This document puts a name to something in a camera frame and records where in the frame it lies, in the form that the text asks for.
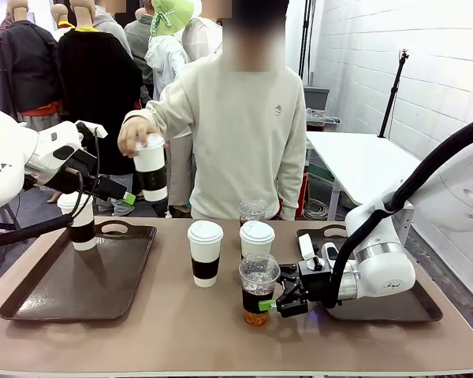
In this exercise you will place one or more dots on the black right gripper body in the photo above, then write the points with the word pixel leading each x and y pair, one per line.
pixel 315 281

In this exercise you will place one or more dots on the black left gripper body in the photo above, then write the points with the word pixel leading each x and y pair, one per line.
pixel 80 163

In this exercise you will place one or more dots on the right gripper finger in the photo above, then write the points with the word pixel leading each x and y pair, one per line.
pixel 293 304
pixel 289 277

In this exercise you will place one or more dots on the clear plastic cup amber drink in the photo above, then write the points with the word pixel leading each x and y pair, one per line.
pixel 258 275

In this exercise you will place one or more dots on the white paper cup black sleeve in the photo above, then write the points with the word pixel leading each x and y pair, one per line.
pixel 205 256
pixel 257 238
pixel 83 232
pixel 151 173

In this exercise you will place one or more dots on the person's right forearm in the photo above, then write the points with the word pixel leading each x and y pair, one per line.
pixel 157 112

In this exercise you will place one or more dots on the person's left forearm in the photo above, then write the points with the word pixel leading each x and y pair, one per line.
pixel 291 189

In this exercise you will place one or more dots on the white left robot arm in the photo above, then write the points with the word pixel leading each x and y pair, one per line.
pixel 4 165

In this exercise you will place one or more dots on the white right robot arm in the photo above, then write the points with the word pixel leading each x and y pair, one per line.
pixel 453 189

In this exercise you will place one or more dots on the brown plastic serving tray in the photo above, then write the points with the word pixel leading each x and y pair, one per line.
pixel 386 309
pixel 71 283

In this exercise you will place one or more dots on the person's right hand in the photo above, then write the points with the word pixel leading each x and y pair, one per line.
pixel 132 132

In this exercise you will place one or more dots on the mannequin in black coat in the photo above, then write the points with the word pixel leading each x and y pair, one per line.
pixel 98 90

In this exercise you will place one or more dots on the clear plastic cup dark drink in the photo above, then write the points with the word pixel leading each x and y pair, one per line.
pixel 252 208

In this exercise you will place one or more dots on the mannequin in dark grey jacket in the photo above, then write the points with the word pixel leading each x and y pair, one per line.
pixel 23 67

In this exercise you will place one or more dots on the white folding table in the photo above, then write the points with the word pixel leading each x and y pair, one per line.
pixel 362 161

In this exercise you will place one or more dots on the person in dark green jacket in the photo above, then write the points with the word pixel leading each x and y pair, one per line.
pixel 140 43

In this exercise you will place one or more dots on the person in cream sweater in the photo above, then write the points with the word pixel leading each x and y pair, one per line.
pixel 240 138

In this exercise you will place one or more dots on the person in grey hoodie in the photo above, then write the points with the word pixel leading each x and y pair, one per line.
pixel 110 29

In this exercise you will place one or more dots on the mannequin with yellow red collar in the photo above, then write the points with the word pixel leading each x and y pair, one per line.
pixel 61 23

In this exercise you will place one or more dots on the person with green hat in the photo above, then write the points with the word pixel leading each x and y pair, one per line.
pixel 167 51

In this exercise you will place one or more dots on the clear plastic bags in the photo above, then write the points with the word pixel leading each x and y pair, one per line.
pixel 323 118

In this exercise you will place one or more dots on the person in light grey jacket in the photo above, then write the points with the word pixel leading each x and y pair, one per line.
pixel 203 37

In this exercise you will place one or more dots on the grey storage bin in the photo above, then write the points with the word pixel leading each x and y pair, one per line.
pixel 316 97

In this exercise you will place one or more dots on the black tripod pole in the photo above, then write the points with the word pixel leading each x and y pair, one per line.
pixel 394 90

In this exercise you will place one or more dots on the black stand poles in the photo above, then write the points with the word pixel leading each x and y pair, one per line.
pixel 305 39

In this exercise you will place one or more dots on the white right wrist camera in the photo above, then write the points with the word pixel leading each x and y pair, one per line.
pixel 306 247

